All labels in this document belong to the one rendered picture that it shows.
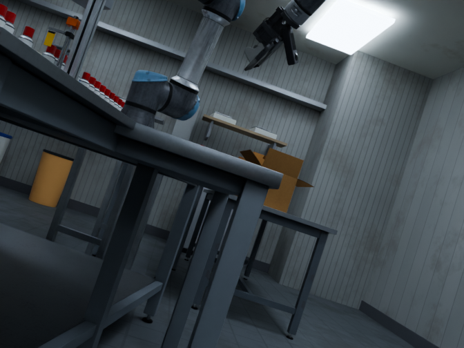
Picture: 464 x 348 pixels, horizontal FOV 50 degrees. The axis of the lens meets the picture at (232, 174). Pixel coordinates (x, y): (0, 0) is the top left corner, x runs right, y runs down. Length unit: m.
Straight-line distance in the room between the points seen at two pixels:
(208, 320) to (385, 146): 5.33
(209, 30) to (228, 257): 0.94
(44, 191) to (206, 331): 5.07
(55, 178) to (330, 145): 3.32
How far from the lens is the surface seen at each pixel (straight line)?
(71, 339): 1.51
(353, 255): 6.29
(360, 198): 6.27
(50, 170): 6.17
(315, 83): 7.01
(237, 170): 1.20
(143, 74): 1.80
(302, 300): 3.40
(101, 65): 6.84
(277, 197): 3.31
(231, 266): 1.23
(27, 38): 1.95
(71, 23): 2.05
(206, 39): 1.87
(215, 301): 1.24
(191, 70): 1.87
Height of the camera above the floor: 0.72
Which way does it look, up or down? 3 degrees up
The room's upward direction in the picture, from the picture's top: 19 degrees clockwise
